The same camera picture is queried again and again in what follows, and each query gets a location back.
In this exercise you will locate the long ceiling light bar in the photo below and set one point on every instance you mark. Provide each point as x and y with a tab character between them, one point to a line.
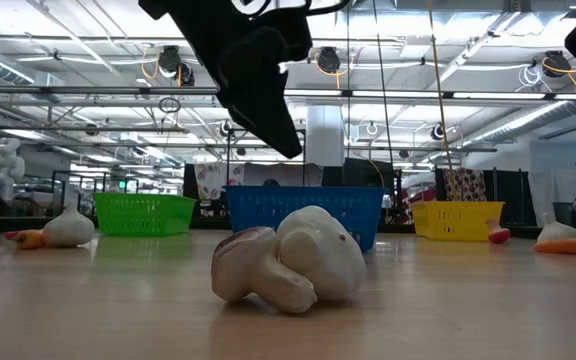
393	93

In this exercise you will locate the orange pepper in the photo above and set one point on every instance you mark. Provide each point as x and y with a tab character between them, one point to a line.
30	239

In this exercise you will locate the blue plastic basket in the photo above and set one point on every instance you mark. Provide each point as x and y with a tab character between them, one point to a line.
268	210

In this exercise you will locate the yellow plastic basket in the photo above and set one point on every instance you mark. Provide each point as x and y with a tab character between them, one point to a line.
458	220

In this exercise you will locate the orange carrot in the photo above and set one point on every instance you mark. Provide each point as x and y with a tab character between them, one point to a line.
570	246

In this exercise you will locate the white garlic bulb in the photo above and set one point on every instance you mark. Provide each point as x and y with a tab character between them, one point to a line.
328	260
558	231
68	230

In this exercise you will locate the white humanoid statue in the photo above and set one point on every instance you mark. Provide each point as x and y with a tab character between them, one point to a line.
5	165

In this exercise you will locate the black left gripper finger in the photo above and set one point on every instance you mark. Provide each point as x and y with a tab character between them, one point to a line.
283	135
253	70

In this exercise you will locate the grey chair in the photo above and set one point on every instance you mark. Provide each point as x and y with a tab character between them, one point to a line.
562	212

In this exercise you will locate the white cloth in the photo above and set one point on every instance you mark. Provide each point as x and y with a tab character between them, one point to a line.
550	195

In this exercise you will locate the black partition panel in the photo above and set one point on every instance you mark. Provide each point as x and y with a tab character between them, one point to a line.
510	197

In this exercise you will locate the small black ceiling reel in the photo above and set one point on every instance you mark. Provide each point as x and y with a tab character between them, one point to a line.
438	132

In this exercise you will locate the floral patterned cloth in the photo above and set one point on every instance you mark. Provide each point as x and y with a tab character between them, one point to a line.
210	182
465	185

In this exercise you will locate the white column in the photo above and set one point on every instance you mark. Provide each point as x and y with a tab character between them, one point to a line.
325	135

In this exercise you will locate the black metal frame stand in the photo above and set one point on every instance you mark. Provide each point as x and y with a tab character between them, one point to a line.
228	160

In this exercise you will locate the green plastic basket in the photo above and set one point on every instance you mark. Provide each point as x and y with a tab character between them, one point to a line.
143	215

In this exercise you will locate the red-capped mushroom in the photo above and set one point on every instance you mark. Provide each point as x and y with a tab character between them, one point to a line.
499	235

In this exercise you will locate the white mushroom brown-streaked cap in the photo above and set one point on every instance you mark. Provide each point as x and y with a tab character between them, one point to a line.
248	270

